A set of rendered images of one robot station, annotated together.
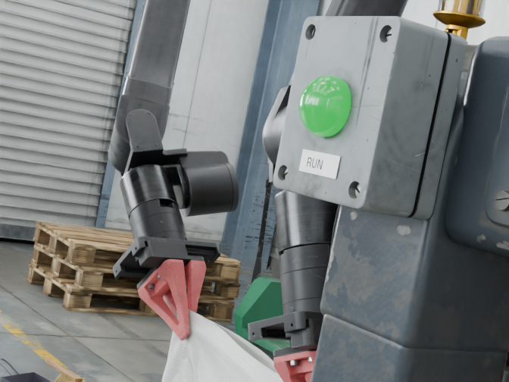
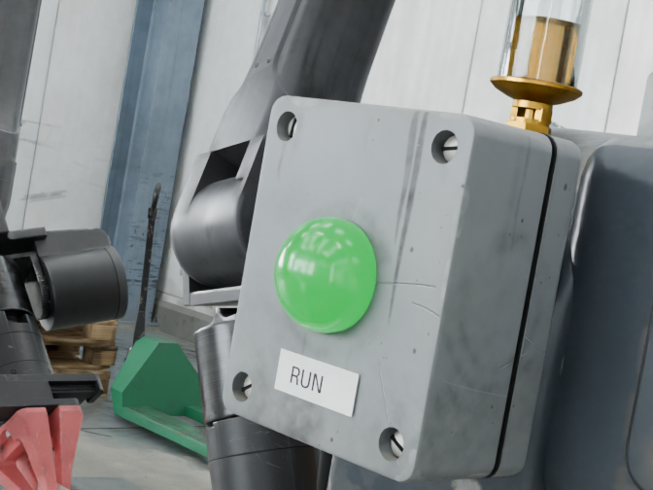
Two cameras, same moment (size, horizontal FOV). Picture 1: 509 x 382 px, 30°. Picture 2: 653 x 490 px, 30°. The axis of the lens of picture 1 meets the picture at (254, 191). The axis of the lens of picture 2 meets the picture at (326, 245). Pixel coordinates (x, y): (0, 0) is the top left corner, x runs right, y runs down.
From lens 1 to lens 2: 0.16 m
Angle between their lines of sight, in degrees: 9
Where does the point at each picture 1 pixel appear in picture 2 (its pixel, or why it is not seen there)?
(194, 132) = (48, 143)
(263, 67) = (139, 55)
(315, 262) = (265, 442)
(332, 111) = (342, 293)
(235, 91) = (101, 87)
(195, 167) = (60, 257)
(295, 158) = (266, 362)
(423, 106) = (512, 278)
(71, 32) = not seen: outside the picture
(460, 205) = (573, 450)
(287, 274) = (221, 462)
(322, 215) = not seen: hidden behind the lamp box
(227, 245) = not seen: hidden behind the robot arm
